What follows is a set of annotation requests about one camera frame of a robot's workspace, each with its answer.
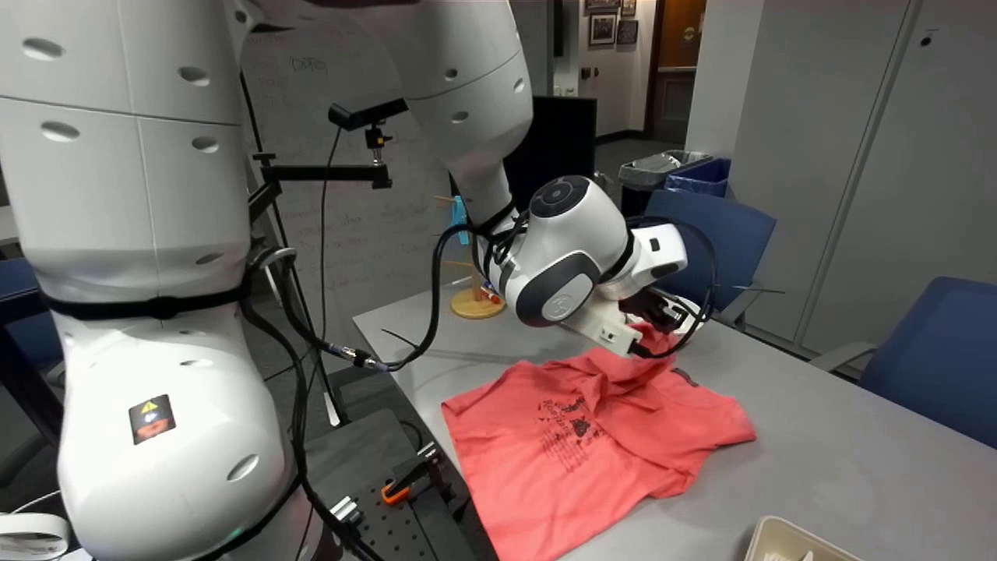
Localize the black base cable bundle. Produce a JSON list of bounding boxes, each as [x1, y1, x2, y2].
[[244, 247, 369, 561]]

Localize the framed wall picture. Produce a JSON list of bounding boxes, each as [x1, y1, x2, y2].
[[586, 9, 623, 50]]

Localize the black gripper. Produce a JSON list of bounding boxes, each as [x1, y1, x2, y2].
[[619, 280, 708, 364]]

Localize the wooden mug tree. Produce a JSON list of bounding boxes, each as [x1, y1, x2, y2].
[[449, 247, 510, 325]]

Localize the white curved plastic part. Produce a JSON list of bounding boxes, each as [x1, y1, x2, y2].
[[0, 510, 74, 561]]

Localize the grey trash bin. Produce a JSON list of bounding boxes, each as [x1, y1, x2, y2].
[[616, 149, 692, 228]]

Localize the silver metal knob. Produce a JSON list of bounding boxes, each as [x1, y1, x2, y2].
[[327, 497, 369, 534]]

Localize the orange handled clamp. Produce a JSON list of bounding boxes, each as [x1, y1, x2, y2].
[[375, 447, 449, 510]]

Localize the blue recycling bin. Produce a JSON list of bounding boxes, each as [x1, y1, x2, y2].
[[664, 153, 735, 199]]

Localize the brown wooden door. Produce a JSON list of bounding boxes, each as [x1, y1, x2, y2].
[[651, 0, 710, 149]]

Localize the blue item on mug tree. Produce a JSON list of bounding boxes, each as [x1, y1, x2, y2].
[[449, 197, 474, 250]]

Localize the blue office chair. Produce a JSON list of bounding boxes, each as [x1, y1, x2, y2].
[[0, 254, 65, 376], [811, 275, 997, 451], [632, 183, 779, 327]]

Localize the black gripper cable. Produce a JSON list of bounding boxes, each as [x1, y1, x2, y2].
[[346, 221, 523, 374]]

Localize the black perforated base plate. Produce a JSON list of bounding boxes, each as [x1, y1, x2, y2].
[[300, 406, 480, 561]]

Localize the grey metal cabinet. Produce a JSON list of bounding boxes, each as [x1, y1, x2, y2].
[[727, 0, 997, 361]]

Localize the peach printed sweatshirt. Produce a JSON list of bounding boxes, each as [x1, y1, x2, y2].
[[438, 321, 761, 561]]

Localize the beige plastic tray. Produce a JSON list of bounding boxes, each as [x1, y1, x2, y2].
[[740, 510, 866, 561]]

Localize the black camera on mount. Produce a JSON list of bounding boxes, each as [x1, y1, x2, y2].
[[327, 96, 411, 133]]

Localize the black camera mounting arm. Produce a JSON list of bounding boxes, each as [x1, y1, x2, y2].
[[249, 122, 400, 197]]

